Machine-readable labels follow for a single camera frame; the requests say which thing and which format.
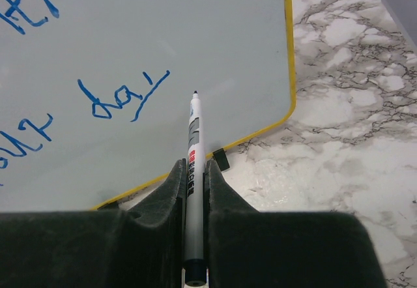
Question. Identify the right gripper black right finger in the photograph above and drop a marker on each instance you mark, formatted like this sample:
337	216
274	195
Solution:
250	248

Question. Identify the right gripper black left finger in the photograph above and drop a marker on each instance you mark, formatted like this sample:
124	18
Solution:
139	247

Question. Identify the white whiteboard marker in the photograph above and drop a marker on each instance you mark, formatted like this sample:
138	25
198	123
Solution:
194	247

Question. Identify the yellow framed whiteboard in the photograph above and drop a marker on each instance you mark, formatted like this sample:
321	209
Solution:
95	94

